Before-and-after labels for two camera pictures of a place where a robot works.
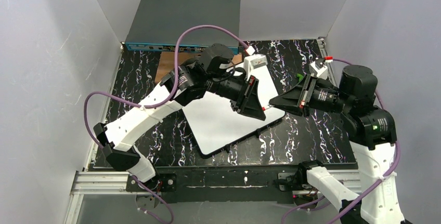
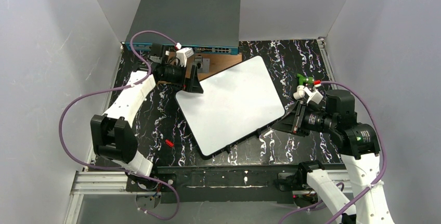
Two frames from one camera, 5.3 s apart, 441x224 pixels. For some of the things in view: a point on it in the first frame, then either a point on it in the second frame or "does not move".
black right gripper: x=306 y=93 -> x=296 y=121
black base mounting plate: x=222 y=185 does not move
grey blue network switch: x=160 y=20 does not move
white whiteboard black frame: x=213 y=121 does not move
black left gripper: x=245 y=95 -> x=186 y=77
